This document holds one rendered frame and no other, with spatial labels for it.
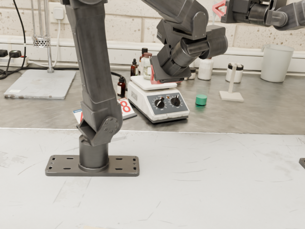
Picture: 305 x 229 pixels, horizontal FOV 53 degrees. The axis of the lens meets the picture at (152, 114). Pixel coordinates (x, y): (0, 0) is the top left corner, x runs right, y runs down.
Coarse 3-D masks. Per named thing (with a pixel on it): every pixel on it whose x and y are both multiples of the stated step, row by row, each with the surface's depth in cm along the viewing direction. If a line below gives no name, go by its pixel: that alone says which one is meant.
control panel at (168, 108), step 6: (150, 96) 93; (156, 96) 94; (162, 96) 95; (168, 96) 95; (174, 96) 96; (180, 96) 97; (150, 102) 92; (168, 102) 94; (156, 108) 91; (162, 108) 92; (168, 108) 93; (174, 108) 93; (180, 108) 94; (186, 108) 95; (156, 114) 90
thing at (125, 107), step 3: (120, 102) 95; (123, 102) 96; (126, 102) 97; (123, 105) 95; (126, 105) 96; (129, 105) 97; (123, 108) 95; (126, 108) 95; (129, 108) 96; (123, 111) 94; (126, 111) 95; (129, 111) 95
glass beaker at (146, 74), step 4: (144, 56) 97; (148, 56) 101; (144, 60) 98; (148, 60) 96; (144, 64) 98; (148, 64) 97; (144, 68) 98; (148, 68) 98; (144, 72) 99; (148, 72) 98; (144, 76) 99; (148, 76) 99; (148, 80) 99
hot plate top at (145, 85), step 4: (132, 76) 103; (136, 76) 103; (140, 76) 103; (132, 80) 101; (136, 80) 99; (140, 80) 99; (144, 80) 100; (140, 84) 96; (144, 84) 96; (148, 84) 96; (160, 84) 97; (164, 84) 98; (168, 84) 98; (172, 84) 98; (176, 84) 98; (144, 88) 94; (148, 88) 94; (152, 88) 94; (156, 88) 95; (160, 88) 96; (164, 88) 96
